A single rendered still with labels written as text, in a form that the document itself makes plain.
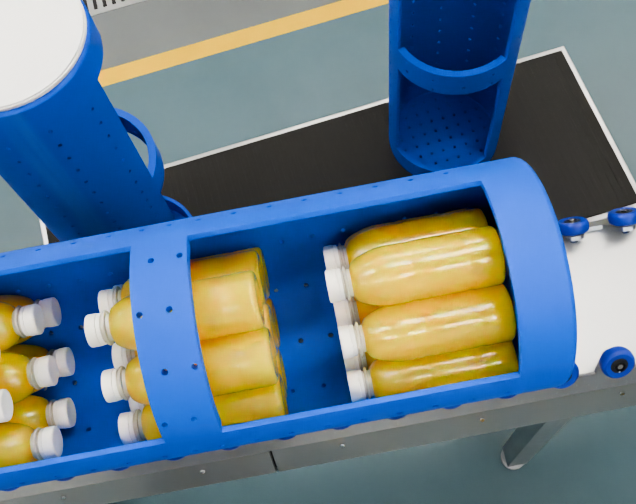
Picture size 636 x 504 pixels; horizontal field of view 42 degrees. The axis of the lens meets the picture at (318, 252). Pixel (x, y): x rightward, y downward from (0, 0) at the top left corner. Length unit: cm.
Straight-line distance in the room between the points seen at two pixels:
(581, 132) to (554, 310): 140
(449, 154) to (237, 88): 71
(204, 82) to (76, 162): 113
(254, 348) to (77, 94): 60
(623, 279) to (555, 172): 98
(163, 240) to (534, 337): 42
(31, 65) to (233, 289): 59
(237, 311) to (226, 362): 6
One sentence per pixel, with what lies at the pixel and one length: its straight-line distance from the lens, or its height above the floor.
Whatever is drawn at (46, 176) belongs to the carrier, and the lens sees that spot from 151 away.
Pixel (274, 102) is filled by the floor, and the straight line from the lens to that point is 248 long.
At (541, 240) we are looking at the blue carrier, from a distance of 91.
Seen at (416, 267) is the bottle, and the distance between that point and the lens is 93.
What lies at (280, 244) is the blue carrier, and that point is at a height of 104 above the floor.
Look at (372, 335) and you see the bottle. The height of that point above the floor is 114.
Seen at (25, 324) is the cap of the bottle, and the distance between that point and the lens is 107.
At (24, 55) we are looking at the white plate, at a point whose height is 104.
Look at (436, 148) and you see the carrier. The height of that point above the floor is 16.
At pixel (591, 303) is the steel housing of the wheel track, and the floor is 93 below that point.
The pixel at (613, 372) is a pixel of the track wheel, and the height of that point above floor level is 96.
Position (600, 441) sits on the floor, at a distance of 215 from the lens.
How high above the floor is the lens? 205
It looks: 66 degrees down
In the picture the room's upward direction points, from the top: 11 degrees counter-clockwise
